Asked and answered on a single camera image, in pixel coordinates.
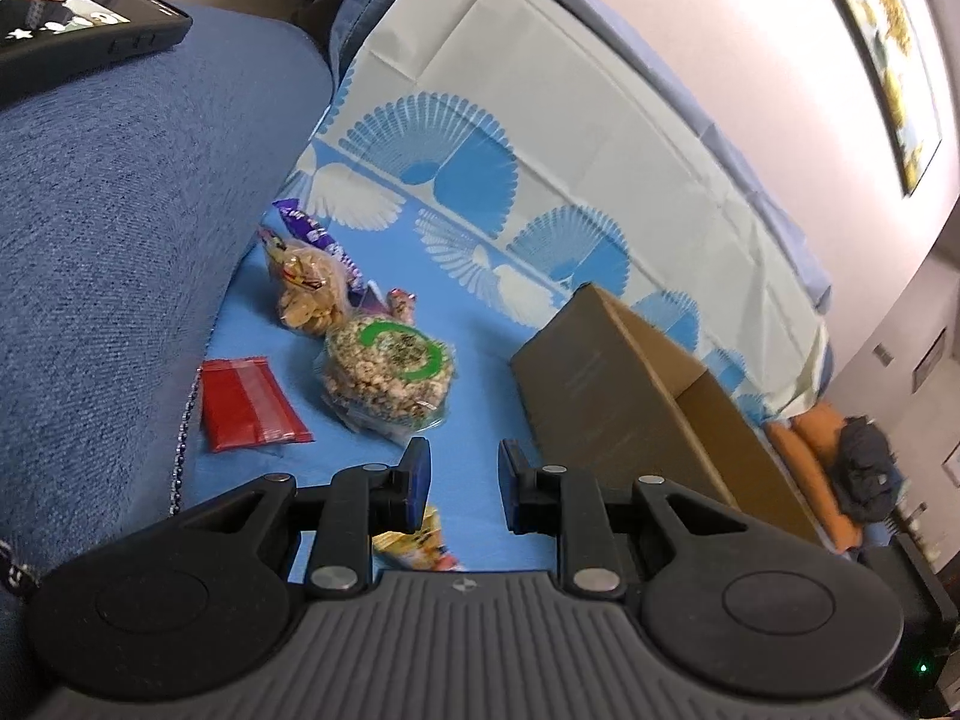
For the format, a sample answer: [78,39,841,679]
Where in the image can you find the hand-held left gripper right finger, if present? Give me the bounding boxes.
[497,439,758,601]

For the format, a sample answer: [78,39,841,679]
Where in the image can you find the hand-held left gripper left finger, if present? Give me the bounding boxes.
[161,437,434,601]

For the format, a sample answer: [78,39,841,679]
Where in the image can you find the round puffed snack bag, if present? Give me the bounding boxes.
[313,307,457,436]

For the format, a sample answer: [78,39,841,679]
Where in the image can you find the brown cardboard box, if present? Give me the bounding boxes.
[510,281,824,545]

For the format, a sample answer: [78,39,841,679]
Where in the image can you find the clear bag of biscuits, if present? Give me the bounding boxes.
[259,229,353,338]

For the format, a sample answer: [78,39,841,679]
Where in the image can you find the yellow snack packet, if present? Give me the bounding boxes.
[373,504,462,571]

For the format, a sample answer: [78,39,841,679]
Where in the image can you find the purple candy bar wrapper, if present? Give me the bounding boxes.
[271,199,366,293]

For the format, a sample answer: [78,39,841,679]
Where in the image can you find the orange cushion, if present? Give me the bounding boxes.
[765,401,865,552]

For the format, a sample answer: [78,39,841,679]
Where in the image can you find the dark cloth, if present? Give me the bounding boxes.
[832,416,912,524]

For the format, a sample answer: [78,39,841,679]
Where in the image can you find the blue fabric sofa cushion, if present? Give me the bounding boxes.
[0,4,336,661]

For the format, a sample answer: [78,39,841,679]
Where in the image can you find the black device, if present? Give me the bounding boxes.
[862,532,960,720]

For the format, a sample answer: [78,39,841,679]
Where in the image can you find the black smartphone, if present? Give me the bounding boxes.
[0,0,194,110]

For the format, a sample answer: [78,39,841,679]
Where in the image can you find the small wall frame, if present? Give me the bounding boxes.
[911,330,947,392]

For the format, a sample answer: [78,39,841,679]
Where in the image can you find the framed wall picture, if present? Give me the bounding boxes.
[799,0,944,198]

